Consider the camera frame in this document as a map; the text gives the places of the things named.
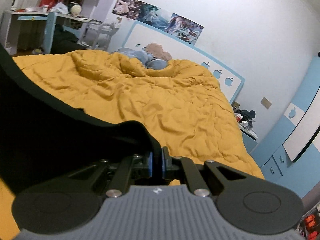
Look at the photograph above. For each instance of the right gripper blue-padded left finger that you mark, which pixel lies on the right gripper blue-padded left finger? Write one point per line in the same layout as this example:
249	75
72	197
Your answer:
128	171

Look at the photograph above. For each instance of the beige wall switch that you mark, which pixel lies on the beige wall switch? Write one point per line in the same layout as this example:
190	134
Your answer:
266	103

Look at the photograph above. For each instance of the blue wooden chair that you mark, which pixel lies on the blue wooden chair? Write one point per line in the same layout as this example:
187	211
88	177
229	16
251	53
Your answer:
50	19

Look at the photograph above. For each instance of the blue white wardrobe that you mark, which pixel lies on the blue white wardrobe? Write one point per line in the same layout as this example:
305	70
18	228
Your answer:
289	154

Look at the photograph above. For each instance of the black long-sleeve sweater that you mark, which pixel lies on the black long-sleeve sweater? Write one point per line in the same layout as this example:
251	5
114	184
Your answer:
43	138

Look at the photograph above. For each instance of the brown plush toy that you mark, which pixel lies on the brown plush toy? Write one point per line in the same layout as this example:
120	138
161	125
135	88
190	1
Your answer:
157	51

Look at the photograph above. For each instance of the blue white bed headboard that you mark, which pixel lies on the blue white bed headboard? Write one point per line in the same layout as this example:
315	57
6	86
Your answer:
141	34

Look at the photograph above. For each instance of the blue grey pillow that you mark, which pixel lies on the blue grey pillow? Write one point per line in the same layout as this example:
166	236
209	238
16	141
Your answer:
147	59

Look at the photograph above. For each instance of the mustard yellow quilt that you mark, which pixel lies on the mustard yellow quilt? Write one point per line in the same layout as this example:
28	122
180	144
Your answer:
181	106

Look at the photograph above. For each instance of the cluttered bedside table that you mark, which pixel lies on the cluttered bedside table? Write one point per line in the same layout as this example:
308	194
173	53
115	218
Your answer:
245	120

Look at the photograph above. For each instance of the anime wall posters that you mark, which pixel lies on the anime wall posters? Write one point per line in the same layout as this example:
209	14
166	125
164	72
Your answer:
169	22

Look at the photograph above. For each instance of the white blue desk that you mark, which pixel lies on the white blue desk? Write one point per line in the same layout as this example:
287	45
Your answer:
16	33

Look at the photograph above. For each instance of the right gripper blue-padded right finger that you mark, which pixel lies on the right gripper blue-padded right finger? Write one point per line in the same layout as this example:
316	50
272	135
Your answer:
185	171

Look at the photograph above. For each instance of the grey metal rack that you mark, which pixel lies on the grey metal rack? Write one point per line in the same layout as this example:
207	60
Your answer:
97	35

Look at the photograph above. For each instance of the cream round ball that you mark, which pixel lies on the cream round ball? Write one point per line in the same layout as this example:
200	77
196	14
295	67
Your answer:
75	10

